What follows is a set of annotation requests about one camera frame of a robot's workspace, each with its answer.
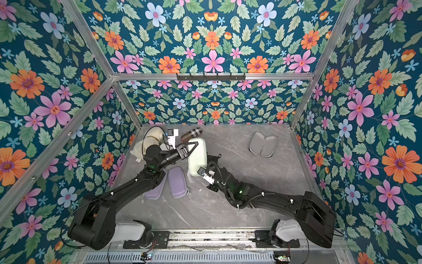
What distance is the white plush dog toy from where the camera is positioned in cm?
A: 97

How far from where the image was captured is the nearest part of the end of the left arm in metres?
0.69

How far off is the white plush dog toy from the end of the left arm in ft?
1.15
